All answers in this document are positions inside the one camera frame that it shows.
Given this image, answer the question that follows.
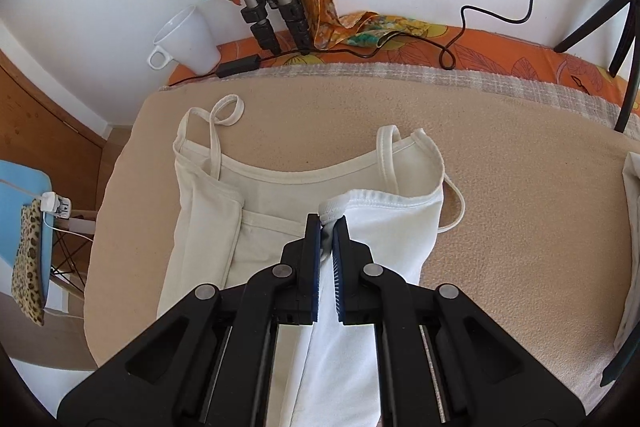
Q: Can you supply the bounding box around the light blue chair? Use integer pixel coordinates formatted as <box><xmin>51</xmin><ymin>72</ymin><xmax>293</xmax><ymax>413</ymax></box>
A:
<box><xmin>0</xmin><ymin>159</ymin><xmax>98</xmax><ymax>315</ymax></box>

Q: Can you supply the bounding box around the leopard-print cloth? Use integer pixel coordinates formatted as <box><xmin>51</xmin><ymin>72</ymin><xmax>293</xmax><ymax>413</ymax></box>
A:
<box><xmin>11</xmin><ymin>199</ymin><xmax>47</xmax><ymax>327</ymax></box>

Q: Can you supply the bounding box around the grey checked blanket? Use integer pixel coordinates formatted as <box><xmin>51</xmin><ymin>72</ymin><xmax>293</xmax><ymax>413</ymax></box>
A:
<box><xmin>260</xmin><ymin>62</ymin><xmax>640</xmax><ymax>132</ymax></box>

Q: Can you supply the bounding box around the white plastic cup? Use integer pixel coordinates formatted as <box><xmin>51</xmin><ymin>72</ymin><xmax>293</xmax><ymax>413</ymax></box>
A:
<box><xmin>146</xmin><ymin>5</ymin><xmax>221</xmax><ymax>75</ymax></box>

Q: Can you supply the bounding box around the white charger plug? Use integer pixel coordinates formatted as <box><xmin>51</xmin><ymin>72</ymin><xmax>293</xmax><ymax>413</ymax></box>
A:
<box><xmin>41</xmin><ymin>191</ymin><xmax>96</xmax><ymax>235</ymax></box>

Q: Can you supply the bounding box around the black tripod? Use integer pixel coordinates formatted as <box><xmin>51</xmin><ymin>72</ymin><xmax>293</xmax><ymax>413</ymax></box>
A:
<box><xmin>553</xmin><ymin>0</ymin><xmax>640</xmax><ymax>134</ymax></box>

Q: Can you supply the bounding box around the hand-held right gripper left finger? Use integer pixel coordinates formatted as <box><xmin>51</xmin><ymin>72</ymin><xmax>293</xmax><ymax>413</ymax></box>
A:
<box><xmin>57</xmin><ymin>213</ymin><xmax>321</xmax><ymax>427</ymax></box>

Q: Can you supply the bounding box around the wooden cabinet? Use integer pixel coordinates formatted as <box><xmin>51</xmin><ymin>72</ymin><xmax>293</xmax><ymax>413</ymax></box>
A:
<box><xmin>0</xmin><ymin>49</ymin><xmax>108</xmax><ymax>210</ymax></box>

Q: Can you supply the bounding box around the orange leaf-print bedsheet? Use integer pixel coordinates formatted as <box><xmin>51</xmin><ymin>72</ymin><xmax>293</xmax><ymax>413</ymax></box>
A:
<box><xmin>167</xmin><ymin>24</ymin><xmax>640</xmax><ymax>118</ymax></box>

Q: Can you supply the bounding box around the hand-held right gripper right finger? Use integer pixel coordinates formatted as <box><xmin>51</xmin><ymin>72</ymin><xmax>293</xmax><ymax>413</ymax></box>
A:
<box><xmin>332</xmin><ymin>215</ymin><xmax>587</xmax><ymax>427</ymax></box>

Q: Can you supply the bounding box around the white cloth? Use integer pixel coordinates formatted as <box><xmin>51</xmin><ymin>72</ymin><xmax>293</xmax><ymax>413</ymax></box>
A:
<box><xmin>612</xmin><ymin>152</ymin><xmax>640</xmax><ymax>360</ymax></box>

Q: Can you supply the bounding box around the black cable with adapter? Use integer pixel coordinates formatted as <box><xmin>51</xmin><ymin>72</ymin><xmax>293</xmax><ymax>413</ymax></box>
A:
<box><xmin>160</xmin><ymin>0</ymin><xmax>626</xmax><ymax>88</ymax></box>

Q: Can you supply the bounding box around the white camisole top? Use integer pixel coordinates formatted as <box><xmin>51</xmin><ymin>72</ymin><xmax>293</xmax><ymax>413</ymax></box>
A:
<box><xmin>156</xmin><ymin>94</ymin><xmax>466</xmax><ymax>427</ymax></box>

